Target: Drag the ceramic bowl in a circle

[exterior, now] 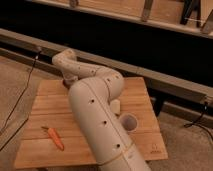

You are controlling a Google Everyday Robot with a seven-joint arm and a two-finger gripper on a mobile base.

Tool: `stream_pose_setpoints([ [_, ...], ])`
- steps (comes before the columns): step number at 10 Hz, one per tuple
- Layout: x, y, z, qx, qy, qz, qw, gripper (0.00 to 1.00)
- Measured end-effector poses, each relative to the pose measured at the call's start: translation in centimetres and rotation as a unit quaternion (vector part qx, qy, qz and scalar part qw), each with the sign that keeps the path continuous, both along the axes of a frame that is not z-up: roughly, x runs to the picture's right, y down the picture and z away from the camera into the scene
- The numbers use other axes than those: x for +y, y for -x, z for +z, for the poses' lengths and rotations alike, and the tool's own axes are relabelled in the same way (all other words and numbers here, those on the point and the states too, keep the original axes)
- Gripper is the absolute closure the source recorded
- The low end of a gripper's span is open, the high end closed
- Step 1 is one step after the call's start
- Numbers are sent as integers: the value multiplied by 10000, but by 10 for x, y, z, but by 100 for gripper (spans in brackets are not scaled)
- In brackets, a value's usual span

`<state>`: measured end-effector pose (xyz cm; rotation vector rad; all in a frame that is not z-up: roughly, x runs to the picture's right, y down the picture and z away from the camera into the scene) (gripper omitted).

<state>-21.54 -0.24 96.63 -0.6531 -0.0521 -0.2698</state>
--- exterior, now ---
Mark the orange carrot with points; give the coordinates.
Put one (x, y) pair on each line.
(55, 137)

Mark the wooden table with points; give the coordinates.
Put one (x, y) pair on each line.
(50, 109)

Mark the small cream block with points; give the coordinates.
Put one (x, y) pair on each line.
(115, 106)

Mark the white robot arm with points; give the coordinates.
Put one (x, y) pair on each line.
(91, 89)

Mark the dark ceramic bowl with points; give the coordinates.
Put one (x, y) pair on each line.
(65, 84)

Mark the white cup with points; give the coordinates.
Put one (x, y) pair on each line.
(129, 122)

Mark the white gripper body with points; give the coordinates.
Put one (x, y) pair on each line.
(70, 79)

